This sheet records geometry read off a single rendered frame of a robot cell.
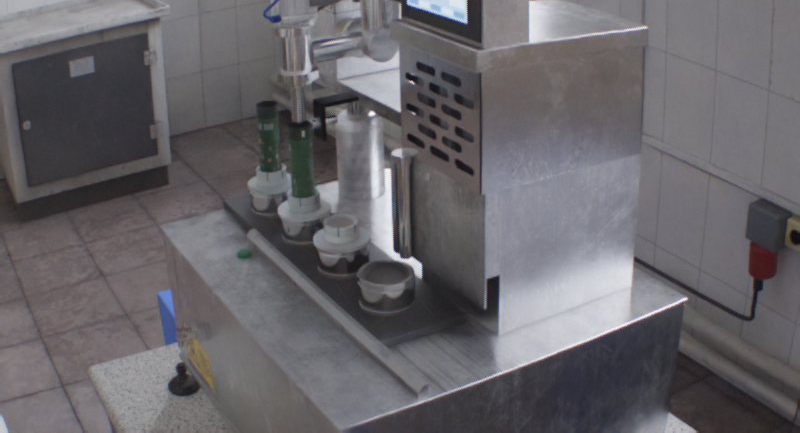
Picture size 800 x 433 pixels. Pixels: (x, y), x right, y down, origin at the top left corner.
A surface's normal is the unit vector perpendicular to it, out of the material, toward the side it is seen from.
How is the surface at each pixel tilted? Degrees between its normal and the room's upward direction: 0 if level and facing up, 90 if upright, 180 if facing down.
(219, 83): 90
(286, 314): 0
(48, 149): 90
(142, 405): 0
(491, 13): 90
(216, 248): 0
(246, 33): 90
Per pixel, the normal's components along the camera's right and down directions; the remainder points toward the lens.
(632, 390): 0.52, 0.34
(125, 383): -0.02, -0.91
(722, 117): -0.85, 0.23
